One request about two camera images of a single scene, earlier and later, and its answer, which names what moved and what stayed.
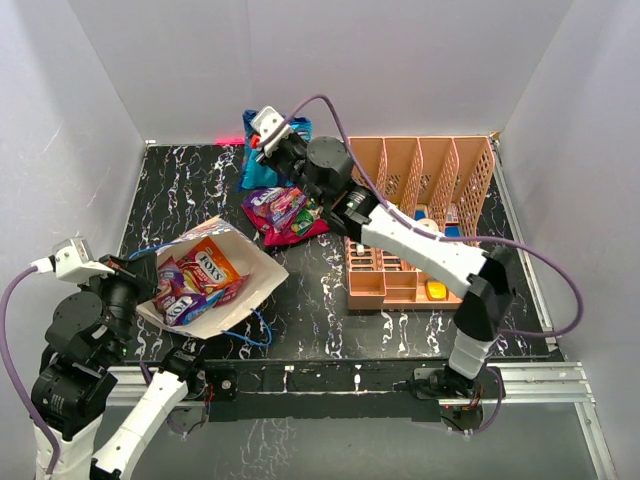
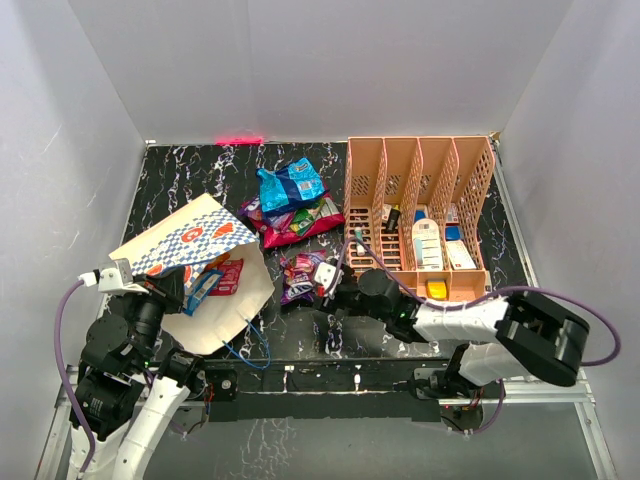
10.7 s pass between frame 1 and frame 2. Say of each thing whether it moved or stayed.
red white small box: stayed
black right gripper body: moved
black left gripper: moved
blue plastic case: stayed
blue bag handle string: moved
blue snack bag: moved
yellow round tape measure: stayed
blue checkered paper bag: moved
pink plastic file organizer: stayed
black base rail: stayed
